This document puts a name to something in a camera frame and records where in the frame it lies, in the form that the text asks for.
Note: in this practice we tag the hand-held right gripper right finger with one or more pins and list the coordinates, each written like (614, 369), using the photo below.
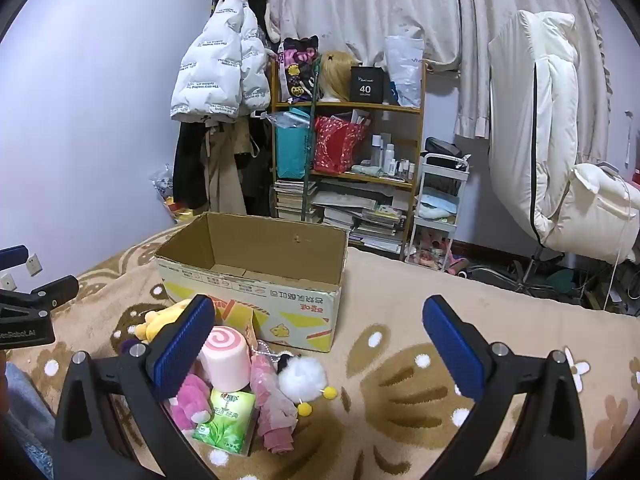
(452, 345)

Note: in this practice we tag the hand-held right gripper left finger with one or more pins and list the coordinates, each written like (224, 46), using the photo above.
(182, 345)

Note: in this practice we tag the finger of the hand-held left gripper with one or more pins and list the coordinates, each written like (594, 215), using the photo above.
(12, 256)
(57, 290)

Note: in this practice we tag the yellow plush toy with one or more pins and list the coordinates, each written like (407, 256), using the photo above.
(160, 320)

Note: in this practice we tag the pink swirl roll plush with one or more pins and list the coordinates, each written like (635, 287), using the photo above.
(225, 360)

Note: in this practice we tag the purple white plush toy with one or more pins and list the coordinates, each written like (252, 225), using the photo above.
(131, 347)

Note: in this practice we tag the green tissue packet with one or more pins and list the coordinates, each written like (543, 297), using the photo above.
(225, 420)

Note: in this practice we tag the cardboard box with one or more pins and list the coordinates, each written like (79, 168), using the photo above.
(300, 310)

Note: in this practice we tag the white pompom with yellow balls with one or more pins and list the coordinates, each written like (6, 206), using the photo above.
(302, 377)

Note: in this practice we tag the brown patterned blanket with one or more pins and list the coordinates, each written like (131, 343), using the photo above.
(400, 385)

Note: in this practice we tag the person's jeans leg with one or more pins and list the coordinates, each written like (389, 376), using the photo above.
(27, 410)

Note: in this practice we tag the pink toys in cart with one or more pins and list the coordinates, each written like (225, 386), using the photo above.
(430, 255)

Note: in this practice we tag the blue white cloth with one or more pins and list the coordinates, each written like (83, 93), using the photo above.
(437, 205)

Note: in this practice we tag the clear bag of toys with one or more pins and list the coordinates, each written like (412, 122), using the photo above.
(167, 195)

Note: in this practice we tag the pile of books and papers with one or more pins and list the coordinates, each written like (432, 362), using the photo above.
(360, 220)

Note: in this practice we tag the beige coat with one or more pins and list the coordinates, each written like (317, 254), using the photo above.
(222, 170)

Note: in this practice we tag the white trolley cart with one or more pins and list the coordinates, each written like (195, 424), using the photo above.
(445, 165)

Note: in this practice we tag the black hanging bag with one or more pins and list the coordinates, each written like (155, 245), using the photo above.
(257, 180)

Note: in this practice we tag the stack of old books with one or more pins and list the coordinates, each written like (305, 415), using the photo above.
(292, 200)

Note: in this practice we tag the black coat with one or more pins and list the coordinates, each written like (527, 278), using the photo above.
(190, 160)

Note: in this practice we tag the row of white cosmetic bottles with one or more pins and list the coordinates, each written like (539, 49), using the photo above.
(390, 157)

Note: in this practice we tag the white padded cover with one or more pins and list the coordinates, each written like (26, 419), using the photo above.
(530, 135)

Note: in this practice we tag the teal bag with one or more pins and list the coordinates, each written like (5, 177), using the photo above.
(292, 150)

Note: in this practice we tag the red bag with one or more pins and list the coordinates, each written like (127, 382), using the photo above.
(337, 145)

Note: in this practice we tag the green pole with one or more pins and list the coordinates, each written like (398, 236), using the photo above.
(311, 135)

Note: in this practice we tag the wooden shelf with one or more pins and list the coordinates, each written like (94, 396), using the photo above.
(365, 106)

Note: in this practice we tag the black box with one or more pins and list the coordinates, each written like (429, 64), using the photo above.
(367, 85)

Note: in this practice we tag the white puffer jacket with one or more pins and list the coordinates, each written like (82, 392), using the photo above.
(215, 60)

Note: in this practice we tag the white plastic bag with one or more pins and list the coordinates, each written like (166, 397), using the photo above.
(405, 70)

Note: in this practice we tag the blond wig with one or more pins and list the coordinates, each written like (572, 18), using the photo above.
(335, 72)

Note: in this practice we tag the patterned black pink bag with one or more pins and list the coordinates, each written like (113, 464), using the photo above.
(297, 67)

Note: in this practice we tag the black hooded garment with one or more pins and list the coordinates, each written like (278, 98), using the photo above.
(260, 15)

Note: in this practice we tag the cream curtain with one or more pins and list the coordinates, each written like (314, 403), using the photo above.
(375, 0)

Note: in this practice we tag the white wall socket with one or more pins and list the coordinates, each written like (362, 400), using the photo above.
(33, 265)
(7, 281)

